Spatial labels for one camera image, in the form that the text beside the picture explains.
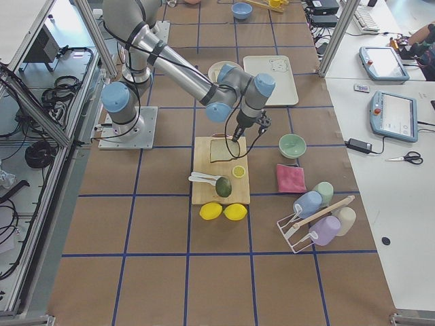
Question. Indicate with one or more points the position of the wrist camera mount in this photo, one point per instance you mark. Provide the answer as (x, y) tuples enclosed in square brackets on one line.
[(264, 123)]

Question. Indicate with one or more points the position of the avocado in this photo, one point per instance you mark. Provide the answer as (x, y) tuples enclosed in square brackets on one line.
[(223, 187)]

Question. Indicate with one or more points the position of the near teach pendant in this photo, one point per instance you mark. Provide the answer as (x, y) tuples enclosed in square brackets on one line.
[(394, 115)]

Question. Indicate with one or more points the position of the bread slice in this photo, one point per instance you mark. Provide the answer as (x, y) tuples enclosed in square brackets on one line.
[(223, 150)]

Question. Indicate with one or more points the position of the black scissors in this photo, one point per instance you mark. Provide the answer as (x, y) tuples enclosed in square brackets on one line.
[(412, 157)]

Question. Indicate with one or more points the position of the left yellow lemon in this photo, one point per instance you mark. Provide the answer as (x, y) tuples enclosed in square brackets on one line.
[(210, 211)]

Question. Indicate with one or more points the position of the teach pendant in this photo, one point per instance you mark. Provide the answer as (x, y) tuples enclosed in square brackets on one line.
[(394, 115), (382, 64)]

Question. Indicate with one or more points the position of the blue bowl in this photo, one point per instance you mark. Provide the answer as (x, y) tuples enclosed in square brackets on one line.
[(241, 10)]

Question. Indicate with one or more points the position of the green cup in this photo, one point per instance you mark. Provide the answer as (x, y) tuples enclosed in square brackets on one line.
[(326, 191)]

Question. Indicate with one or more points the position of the yellow mug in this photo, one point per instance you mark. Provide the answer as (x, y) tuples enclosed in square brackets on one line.
[(274, 3)]

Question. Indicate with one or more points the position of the cream cup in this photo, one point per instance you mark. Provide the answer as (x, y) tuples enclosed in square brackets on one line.
[(347, 217)]

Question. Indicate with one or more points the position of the white wire cup rack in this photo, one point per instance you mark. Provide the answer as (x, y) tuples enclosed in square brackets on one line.
[(295, 231)]

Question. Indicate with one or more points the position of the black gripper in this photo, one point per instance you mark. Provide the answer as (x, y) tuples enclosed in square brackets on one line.
[(244, 120)]

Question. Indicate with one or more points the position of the white keyboard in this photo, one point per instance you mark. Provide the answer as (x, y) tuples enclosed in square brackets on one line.
[(364, 21)]

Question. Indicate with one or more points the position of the wooden dish rack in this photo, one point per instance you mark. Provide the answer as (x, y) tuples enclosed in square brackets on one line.
[(264, 4)]

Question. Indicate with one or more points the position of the far teach pendant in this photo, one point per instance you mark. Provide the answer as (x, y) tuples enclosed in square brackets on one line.
[(382, 64)]

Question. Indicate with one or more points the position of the yellow lemon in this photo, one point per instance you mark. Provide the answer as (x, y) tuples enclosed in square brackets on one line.
[(210, 211), (235, 212)]

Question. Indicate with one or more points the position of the blue cup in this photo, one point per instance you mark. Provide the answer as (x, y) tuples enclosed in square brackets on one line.
[(308, 204)]

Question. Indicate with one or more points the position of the purple cup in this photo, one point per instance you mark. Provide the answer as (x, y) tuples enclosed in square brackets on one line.
[(324, 230)]

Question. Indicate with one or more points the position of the half lemon slice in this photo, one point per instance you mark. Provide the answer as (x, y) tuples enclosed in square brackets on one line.
[(238, 171)]

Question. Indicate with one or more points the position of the right yellow lemon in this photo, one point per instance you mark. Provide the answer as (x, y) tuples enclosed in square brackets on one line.
[(235, 212)]

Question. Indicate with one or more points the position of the black computer box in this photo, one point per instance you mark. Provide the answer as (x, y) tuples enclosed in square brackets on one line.
[(322, 7)]

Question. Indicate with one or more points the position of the black power adapter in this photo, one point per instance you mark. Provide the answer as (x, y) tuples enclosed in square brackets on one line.
[(327, 21)]

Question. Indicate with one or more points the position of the pink cloth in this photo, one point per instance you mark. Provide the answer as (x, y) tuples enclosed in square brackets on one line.
[(290, 179)]

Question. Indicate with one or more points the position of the small charger brick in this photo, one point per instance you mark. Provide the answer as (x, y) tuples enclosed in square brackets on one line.
[(360, 146)]

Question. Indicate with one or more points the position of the aluminium frame post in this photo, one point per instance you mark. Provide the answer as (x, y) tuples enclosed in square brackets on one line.
[(337, 36)]

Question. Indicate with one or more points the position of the white round plate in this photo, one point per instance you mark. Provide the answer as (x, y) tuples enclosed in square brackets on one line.
[(215, 69)]

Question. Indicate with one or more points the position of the white rectangular bear tray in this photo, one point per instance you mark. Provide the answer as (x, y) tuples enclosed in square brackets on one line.
[(277, 72)]

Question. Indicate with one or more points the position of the light green bowl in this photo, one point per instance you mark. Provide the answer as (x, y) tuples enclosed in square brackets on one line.
[(292, 146)]

